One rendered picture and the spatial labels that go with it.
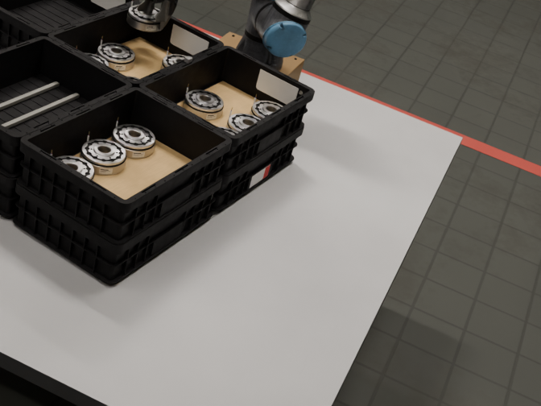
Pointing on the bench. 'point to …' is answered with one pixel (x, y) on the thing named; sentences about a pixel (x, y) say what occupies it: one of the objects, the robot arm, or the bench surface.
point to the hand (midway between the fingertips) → (156, 20)
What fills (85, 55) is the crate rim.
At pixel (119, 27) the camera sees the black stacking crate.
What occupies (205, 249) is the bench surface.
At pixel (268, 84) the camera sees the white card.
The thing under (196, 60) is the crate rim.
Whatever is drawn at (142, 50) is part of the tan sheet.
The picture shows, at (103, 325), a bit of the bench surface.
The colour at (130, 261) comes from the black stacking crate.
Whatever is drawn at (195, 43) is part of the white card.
